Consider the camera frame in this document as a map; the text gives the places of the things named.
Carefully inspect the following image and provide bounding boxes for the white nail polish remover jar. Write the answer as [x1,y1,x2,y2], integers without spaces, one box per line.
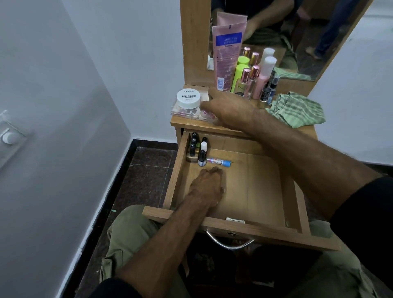
[176,88,201,110]

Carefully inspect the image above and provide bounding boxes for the lime green bottle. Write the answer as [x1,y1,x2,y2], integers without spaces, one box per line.
[230,63,249,93]

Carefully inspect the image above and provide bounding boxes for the blue polish bottle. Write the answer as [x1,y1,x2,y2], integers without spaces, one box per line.
[269,75,280,104]

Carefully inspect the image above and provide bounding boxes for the gold polish bottle patterned cap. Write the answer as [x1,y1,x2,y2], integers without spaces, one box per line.
[259,88,272,108]

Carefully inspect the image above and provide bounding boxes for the person's right forearm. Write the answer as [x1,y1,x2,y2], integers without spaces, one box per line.
[251,110,381,220]

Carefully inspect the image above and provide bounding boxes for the person's black left sleeve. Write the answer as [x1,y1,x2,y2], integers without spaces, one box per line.
[89,278,143,298]

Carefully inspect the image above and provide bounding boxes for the person's black right sleeve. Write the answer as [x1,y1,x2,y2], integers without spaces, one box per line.
[330,176,393,289]

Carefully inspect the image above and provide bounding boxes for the pink cosmetic lotion tube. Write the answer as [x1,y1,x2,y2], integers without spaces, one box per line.
[212,22,248,92]

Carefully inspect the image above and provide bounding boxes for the person's left forearm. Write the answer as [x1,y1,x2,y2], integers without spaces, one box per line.
[115,196,215,298]

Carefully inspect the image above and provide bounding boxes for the person's left hand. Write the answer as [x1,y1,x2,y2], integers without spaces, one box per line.
[187,167,226,209]

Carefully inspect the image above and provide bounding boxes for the dressing table mirror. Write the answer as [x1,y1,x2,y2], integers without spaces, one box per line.
[207,0,370,82]

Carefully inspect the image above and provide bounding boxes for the blue-capped lip balm tube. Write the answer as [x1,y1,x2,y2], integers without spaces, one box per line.
[206,157,231,168]

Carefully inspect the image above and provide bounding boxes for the green striped cloth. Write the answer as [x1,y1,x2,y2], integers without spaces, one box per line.
[265,91,327,129]

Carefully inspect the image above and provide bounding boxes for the person's right hand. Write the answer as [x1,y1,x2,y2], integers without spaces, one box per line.
[199,87,262,133]

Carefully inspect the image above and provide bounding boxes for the wooden dressing table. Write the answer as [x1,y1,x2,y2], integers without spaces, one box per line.
[170,0,374,148]

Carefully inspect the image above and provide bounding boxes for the pink perfume bottle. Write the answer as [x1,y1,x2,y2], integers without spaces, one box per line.
[235,68,251,97]

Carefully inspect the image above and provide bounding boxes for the clear plastic compartment box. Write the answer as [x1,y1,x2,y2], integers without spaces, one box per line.
[170,92,215,121]

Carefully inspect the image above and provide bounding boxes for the beige polish bottle black cap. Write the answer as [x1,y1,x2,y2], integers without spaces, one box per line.
[186,143,199,163]

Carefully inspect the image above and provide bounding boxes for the person's black sleeve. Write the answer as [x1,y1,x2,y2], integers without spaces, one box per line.
[330,176,393,289]
[89,278,143,298]

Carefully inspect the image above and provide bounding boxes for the white wall switch panel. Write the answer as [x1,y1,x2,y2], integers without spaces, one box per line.
[0,110,27,168]

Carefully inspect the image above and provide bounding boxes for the slim clear perfume bottle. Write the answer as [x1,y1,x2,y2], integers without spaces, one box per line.
[247,65,261,99]

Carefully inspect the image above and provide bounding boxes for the wooden drawer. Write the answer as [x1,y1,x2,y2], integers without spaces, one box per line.
[142,130,341,252]

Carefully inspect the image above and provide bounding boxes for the person's olive green trousers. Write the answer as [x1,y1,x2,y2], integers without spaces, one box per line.
[99,205,378,298]

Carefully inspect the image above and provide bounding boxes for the pink spray bottle white cap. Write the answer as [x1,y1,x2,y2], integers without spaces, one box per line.
[251,56,277,100]

